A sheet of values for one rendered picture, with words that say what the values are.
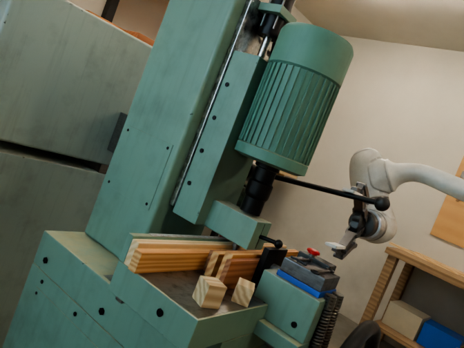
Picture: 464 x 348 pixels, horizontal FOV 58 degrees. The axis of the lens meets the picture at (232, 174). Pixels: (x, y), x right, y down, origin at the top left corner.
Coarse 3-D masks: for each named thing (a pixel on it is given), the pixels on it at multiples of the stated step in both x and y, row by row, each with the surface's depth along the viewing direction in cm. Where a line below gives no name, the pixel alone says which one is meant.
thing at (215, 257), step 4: (216, 252) 87; (220, 252) 88; (224, 252) 90; (212, 256) 87; (216, 256) 87; (220, 256) 87; (212, 260) 87; (216, 260) 87; (220, 260) 88; (208, 264) 88; (212, 264) 87; (216, 264) 87; (208, 268) 88; (212, 268) 87; (216, 268) 88; (208, 272) 87; (212, 272) 87; (216, 272) 88; (212, 276) 88
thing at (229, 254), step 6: (228, 252) 85; (234, 252) 86; (240, 252) 88; (246, 252) 90; (252, 252) 92; (258, 252) 94; (228, 258) 84; (234, 258) 85; (222, 264) 85; (216, 276) 85
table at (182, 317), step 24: (120, 264) 77; (120, 288) 77; (144, 288) 73; (168, 288) 74; (192, 288) 78; (144, 312) 72; (168, 312) 70; (192, 312) 68; (216, 312) 72; (240, 312) 76; (264, 312) 85; (168, 336) 69; (192, 336) 66; (216, 336) 73; (264, 336) 82; (288, 336) 81
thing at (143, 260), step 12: (144, 252) 75; (156, 252) 77; (168, 252) 80; (180, 252) 83; (192, 252) 86; (204, 252) 89; (288, 252) 122; (132, 264) 75; (144, 264) 76; (156, 264) 78; (168, 264) 81; (180, 264) 84; (192, 264) 87
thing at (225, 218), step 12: (216, 204) 101; (228, 204) 101; (216, 216) 100; (228, 216) 98; (240, 216) 96; (252, 216) 98; (216, 228) 100; (228, 228) 98; (240, 228) 96; (252, 228) 94; (264, 228) 97; (240, 240) 96; (252, 240) 95
